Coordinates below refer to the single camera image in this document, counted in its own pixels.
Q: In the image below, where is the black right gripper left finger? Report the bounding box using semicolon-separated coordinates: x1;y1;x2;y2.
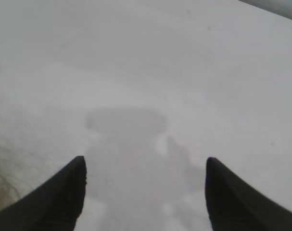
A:
0;155;88;231

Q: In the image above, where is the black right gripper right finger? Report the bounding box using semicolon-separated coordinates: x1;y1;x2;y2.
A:
205;157;292;231

